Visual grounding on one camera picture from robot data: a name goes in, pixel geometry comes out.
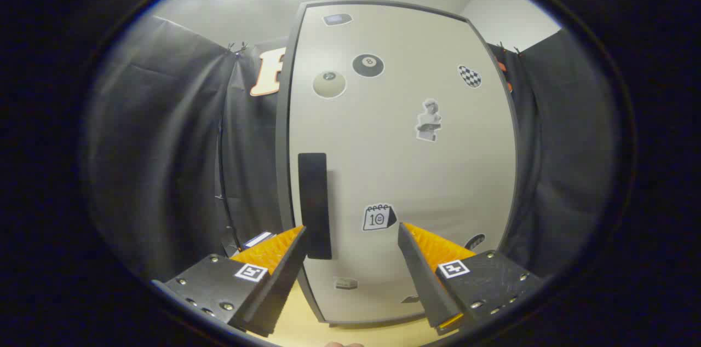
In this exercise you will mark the grey cabinet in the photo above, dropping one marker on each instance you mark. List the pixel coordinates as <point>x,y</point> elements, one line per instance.
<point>281,144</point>

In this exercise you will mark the white book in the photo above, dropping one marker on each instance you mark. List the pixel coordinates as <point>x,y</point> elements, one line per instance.
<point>257,239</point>

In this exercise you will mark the white cabinet door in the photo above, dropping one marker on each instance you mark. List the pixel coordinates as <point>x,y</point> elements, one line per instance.
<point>411,172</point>

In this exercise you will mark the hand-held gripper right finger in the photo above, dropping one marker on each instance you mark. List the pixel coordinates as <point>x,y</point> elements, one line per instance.
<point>424,281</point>

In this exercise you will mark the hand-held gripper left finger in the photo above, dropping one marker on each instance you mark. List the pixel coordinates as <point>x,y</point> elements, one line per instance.
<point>279,292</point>

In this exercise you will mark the black backdrop cloth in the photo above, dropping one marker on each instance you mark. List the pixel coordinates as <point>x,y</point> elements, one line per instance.
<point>164,144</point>

